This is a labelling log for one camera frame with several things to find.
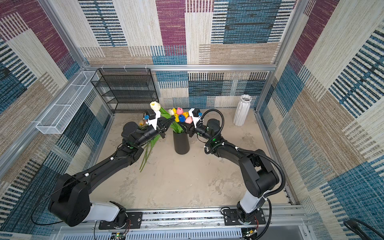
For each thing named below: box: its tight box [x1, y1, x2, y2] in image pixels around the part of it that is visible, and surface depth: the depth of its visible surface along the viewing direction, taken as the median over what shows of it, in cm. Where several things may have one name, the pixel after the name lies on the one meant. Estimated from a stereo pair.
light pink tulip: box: [185, 116, 193, 124], surface depth 75 cm
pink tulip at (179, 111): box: [176, 107, 184, 115], surface depth 78 cm
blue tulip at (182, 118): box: [179, 114, 186, 123], surface depth 75 cm
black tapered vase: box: [173, 131, 190, 155], surface depth 96 cm
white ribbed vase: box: [233, 94, 252, 126], surface depth 101 cm
